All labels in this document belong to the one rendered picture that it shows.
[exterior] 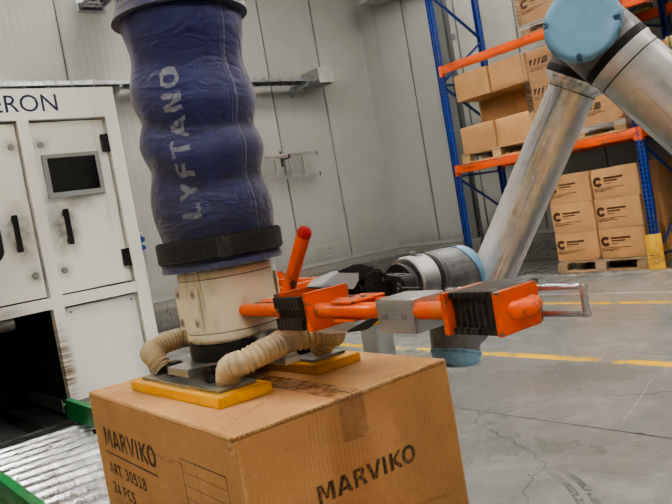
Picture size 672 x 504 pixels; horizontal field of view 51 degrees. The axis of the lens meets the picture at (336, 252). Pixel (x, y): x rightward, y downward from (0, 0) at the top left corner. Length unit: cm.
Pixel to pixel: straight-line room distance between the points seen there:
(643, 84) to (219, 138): 67
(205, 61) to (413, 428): 69
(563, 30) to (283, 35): 1128
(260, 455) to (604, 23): 80
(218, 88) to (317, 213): 1083
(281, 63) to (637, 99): 1115
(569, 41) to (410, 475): 71
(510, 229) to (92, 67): 954
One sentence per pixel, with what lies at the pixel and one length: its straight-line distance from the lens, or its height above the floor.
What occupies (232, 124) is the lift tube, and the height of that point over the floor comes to 139.
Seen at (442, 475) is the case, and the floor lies 77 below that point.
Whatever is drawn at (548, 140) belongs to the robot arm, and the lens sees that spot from 133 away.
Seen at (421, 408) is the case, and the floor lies 89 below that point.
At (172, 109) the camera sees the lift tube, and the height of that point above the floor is 143.
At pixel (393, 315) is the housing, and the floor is 107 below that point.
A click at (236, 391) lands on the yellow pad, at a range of 112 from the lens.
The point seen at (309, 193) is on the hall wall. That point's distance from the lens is 1196.
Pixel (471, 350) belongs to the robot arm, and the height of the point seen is 93.
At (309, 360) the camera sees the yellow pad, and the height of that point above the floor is 97.
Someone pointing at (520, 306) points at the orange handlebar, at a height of 108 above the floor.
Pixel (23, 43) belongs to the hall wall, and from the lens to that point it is 1042.
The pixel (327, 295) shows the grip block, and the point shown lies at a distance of 105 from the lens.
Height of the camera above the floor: 121
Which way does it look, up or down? 3 degrees down
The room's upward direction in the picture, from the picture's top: 10 degrees counter-clockwise
